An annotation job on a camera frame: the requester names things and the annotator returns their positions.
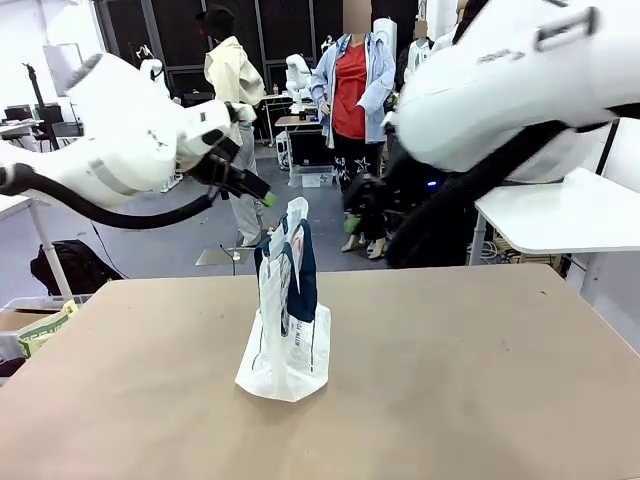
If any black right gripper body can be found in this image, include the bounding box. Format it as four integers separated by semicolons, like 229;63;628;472
346;173;402;242

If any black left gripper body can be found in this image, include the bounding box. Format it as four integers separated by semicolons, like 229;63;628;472
188;139;272;202

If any white plastic shopping bag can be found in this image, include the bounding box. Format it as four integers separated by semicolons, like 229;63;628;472
234;196;334;404

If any green printed paper bag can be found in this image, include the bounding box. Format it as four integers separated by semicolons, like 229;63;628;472
17;299;80;359

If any clear plastic storage box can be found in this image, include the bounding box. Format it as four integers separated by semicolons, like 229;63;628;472
288;163;337;189

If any white computer tower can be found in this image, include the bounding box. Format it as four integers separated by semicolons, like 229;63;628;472
274;130;292;172

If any black equipment case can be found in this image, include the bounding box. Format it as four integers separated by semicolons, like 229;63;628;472
288;130;332;167

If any person in cream jacket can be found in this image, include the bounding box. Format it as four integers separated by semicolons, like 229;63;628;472
195;3;267;248

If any person in red shirt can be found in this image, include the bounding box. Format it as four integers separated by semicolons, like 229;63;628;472
309;0;401;259

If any black backpack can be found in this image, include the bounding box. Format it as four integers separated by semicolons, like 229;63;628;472
29;239;124;297

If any white side table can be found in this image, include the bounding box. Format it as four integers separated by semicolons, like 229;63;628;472
467;167;640;307

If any white table with leg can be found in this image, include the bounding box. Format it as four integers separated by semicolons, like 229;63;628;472
0;192;74;301

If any white board panel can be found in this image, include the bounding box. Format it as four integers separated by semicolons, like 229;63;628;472
42;43;84;97

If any black tripod stand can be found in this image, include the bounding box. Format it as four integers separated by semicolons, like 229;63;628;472
21;62;60;152

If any brown cardboard box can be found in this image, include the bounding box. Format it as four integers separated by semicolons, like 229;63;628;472
0;309;51;332

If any metal floor base plate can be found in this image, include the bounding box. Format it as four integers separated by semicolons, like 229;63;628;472
194;243;257;267

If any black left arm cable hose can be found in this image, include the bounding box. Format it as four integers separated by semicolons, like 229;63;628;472
0;163;224;232

